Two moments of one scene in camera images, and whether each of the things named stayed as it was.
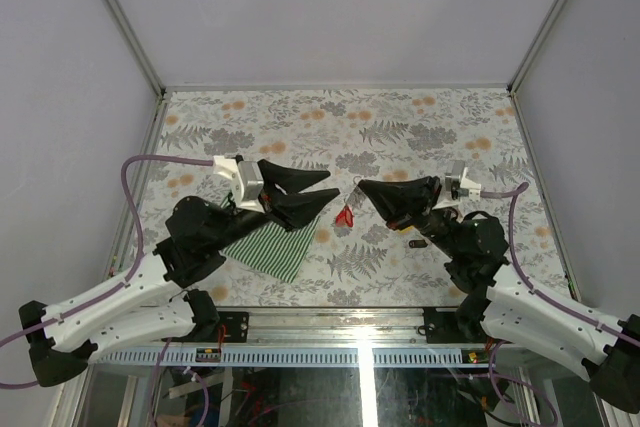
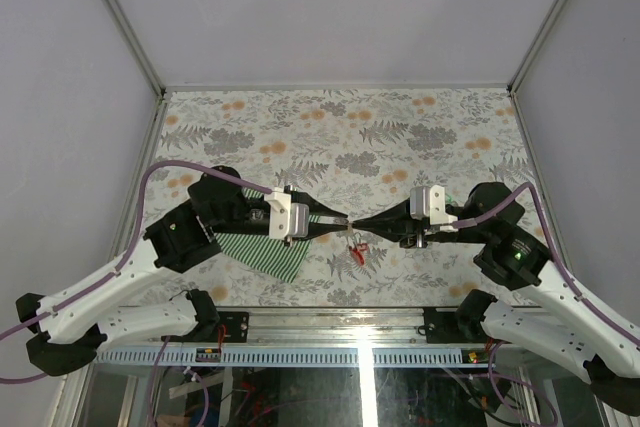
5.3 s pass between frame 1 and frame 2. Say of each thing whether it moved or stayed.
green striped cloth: stayed
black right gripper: moved
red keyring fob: moved
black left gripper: moved
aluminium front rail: stayed
